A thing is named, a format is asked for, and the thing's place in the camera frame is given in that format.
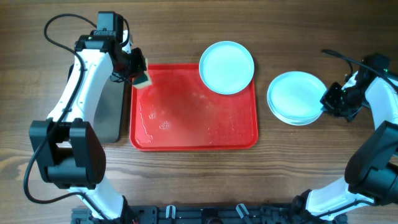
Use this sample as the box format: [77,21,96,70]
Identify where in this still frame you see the black mounting rail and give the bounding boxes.
[71,203,329,224]

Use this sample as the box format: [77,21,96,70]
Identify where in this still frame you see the black water tray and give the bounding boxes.
[63,64,125,144]

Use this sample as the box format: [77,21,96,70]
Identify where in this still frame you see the green yellow sponge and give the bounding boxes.
[132,71,152,89]

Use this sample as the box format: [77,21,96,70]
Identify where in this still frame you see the light blue bottom plate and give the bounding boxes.
[267,71,328,120]

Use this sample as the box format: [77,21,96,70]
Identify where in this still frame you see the red plastic tray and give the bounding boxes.
[129,63,259,152]

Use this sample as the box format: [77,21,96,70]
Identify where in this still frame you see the light blue top plate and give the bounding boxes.
[199,41,255,95]

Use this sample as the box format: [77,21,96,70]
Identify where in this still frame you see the light blue plate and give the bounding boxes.
[267,71,328,120]
[199,41,255,95]

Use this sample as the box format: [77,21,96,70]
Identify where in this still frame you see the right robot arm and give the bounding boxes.
[287,49,397,223]

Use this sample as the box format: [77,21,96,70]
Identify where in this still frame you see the white plate with stain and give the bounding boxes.
[267,99,323,126]

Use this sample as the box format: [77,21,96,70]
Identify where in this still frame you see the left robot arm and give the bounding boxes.
[29,11,152,223]

